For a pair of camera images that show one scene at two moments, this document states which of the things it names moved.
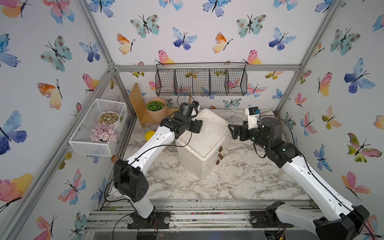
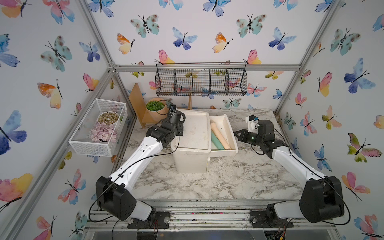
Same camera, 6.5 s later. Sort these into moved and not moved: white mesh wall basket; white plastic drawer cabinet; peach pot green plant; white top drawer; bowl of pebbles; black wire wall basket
Moved: white top drawer; white plastic drawer cabinet
Not moved: black wire wall basket; peach pot green plant; bowl of pebbles; white mesh wall basket
